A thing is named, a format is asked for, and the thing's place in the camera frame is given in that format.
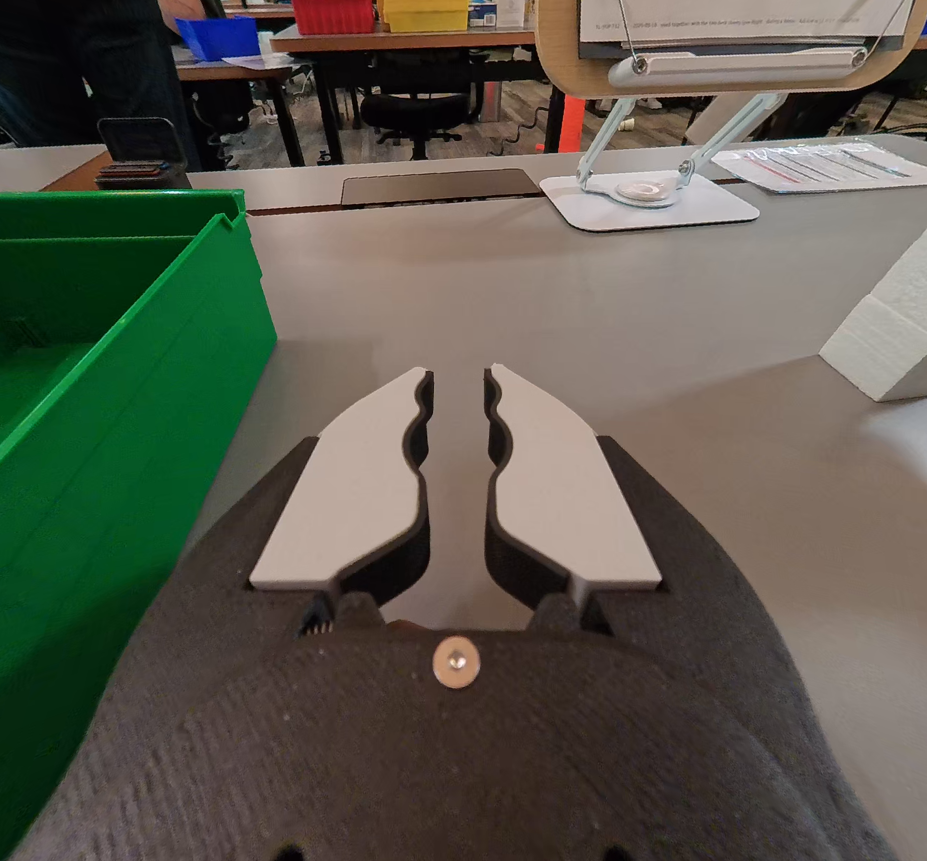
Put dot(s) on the yellow plastic bin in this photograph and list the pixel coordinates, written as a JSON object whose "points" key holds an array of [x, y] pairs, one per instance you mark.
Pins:
{"points": [[424, 10]]}

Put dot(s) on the black office chair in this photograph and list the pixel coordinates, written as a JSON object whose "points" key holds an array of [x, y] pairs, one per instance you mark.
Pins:
{"points": [[413, 108]]}

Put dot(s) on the wooden document stand white base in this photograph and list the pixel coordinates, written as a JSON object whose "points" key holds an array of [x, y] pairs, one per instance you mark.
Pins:
{"points": [[652, 213]]}

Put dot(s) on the small blue box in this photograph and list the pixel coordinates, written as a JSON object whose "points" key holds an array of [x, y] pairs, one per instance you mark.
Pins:
{"points": [[484, 13]]}

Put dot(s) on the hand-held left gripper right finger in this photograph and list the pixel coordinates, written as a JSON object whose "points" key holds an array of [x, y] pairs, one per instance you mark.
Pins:
{"points": [[572, 499]]}

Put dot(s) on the green plastic bin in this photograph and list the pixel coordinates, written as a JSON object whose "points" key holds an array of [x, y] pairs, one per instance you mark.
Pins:
{"points": [[145, 441]]}

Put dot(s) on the red plastic bin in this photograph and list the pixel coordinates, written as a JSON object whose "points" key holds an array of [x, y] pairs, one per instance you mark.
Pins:
{"points": [[333, 13]]}

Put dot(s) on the black card case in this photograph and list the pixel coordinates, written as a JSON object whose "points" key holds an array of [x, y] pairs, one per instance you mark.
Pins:
{"points": [[137, 144]]}

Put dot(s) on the wooden table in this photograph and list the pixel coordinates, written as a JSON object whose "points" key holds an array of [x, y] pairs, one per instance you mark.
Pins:
{"points": [[232, 73], [398, 41]]}

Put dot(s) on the small blue plastic bin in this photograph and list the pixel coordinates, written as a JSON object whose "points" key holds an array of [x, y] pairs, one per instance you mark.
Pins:
{"points": [[217, 39]]}

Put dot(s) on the laminated paper sheet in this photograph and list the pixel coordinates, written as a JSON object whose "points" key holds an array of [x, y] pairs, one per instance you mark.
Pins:
{"points": [[818, 165]]}

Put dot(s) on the large white foam cube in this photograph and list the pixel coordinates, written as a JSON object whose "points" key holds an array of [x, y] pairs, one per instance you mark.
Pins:
{"points": [[891, 347]]}

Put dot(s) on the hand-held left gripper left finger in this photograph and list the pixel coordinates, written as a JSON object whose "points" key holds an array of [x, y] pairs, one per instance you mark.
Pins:
{"points": [[340, 499]]}

